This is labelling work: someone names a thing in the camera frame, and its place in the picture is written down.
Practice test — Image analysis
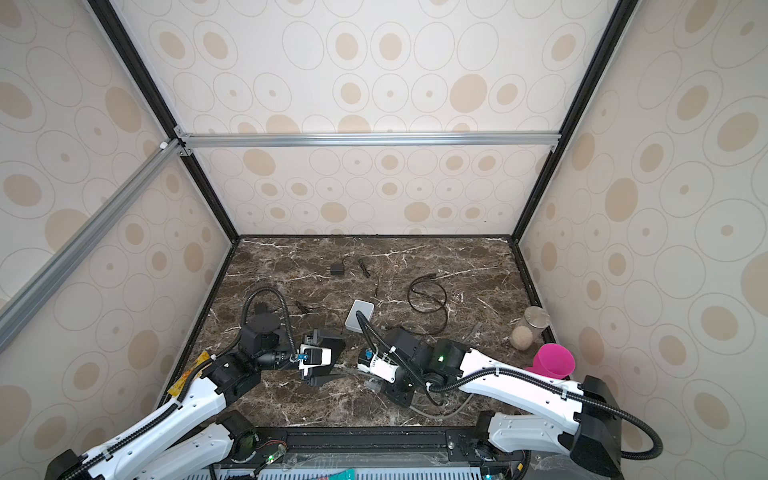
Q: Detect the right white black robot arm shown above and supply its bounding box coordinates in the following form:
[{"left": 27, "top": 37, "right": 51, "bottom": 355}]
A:
[{"left": 352, "top": 310, "right": 663, "bottom": 479}]

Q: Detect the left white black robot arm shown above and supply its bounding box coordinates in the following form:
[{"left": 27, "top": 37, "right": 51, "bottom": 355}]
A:
[{"left": 45, "top": 286, "right": 298, "bottom": 479}]

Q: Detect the yellow snack bag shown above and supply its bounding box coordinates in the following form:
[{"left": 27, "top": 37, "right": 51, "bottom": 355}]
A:
[{"left": 167, "top": 350, "right": 211, "bottom": 397}]

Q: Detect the small black power adapter far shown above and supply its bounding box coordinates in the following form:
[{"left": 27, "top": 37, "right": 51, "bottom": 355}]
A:
[{"left": 329, "top": 262, "right": 345, "bottom": 276}]

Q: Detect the pink funnel cup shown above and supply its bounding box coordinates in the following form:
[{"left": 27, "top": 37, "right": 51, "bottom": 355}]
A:
[{"left": 528, "top": 343, "right": 576, "bottom": 380}]

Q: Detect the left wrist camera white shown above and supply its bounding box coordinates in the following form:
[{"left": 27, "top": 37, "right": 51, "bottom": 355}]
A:
[{"left": 298, "top": 344, "right": 333, "bottom": 378}]

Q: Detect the black coiled ethernet cable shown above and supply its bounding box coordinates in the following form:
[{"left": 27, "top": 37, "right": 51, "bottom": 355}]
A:
[{"left": 383, "top": 273, "right": 451, "bottom": 336}]

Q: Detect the grey ethernet cable lower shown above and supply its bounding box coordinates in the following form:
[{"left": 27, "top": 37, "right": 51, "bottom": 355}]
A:
[{"left": 407, "top": 392, "right": 475, "bottom": 421}]

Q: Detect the white network switch box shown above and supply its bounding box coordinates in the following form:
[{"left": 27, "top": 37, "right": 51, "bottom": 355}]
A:
[{"left": 344, "top": 300, "right": 374, "bottom": 334}]

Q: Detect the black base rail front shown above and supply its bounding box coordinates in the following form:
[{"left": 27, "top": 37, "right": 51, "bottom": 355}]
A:
[{"left": 104, "top": 424, "right": 625, "bottom": 480}]

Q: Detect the horizontal aluminium rail back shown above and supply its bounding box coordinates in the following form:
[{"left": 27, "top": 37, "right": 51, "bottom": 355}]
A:
[{"left": 181, "top": 131, "right": 561, "bottom": 148}]

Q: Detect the diagonal aluminium rail left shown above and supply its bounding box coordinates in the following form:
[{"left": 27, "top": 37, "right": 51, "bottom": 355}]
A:
[{"left": 1, "top": 139, "right": 181, "bottom": 350}]

